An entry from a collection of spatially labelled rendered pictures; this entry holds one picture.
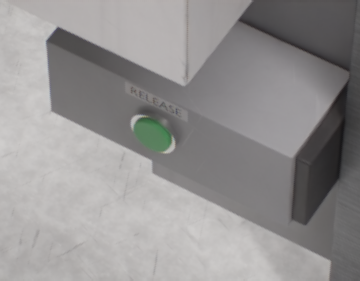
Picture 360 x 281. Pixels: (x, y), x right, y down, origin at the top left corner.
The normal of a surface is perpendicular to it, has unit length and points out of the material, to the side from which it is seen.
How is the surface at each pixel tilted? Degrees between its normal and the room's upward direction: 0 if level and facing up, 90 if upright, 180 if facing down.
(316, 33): 90
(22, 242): 0
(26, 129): 0
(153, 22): 90
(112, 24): 90
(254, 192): 90
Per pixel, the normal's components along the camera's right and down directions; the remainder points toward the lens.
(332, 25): -0.52, 0.68
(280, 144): 0.00, -0.61
